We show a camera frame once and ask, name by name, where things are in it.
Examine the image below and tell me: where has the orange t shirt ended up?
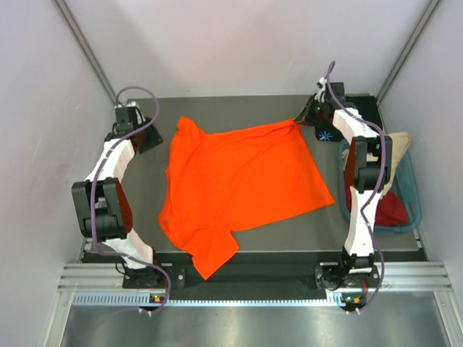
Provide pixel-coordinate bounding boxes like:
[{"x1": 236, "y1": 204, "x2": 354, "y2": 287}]
[{"x1": 158, "y1": 117, "x2": 335, "y2": 279}]

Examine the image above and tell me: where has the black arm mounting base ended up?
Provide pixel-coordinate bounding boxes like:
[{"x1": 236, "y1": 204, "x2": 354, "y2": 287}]
[{"x1": 81, "y1": 251, "x2": 428, "y2": 301}]

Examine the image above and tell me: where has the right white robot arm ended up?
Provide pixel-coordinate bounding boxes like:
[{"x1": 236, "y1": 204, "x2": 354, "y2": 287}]
[{"x1": 294, "y1": 77, "x2": 392, "y2": 286}]

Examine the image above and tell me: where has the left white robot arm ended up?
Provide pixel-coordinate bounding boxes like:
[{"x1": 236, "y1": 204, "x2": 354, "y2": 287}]
[{"x1": 71, "y1": 101, "x2": 164, "y2": 287}]

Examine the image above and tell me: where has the folded black t shirt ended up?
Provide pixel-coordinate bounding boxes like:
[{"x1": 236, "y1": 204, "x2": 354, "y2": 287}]
[{"x1": 314, "y1": 94, "x2": 385, "y2": 142}]

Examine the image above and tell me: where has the beige t shirt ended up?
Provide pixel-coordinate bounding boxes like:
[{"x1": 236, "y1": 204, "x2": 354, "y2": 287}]
[{"x1": 342, "y1": 132, "x2": 412, "y2": 179}]

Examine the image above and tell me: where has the teal plastic laundry basket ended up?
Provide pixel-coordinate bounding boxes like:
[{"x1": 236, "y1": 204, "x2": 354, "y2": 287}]
[{"x1": 338, "y1": 139, "x2": 423, "y2": 236}]

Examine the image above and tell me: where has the red t shirt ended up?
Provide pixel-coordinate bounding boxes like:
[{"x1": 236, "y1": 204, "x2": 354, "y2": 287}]
[{"x1": 341, "y1": 174, "x2": 409, "y2": 234}]

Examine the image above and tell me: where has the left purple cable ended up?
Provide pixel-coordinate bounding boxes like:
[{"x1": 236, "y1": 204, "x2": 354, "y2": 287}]
[{"x1": 70, "y1": 85, "x2": 173, "y2": 337}]

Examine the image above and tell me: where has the slotted grey cable duct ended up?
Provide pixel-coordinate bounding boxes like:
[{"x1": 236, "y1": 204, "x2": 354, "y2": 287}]
[{"x1": 72, "y1": 292, "x2": 362, "y2": 308}]

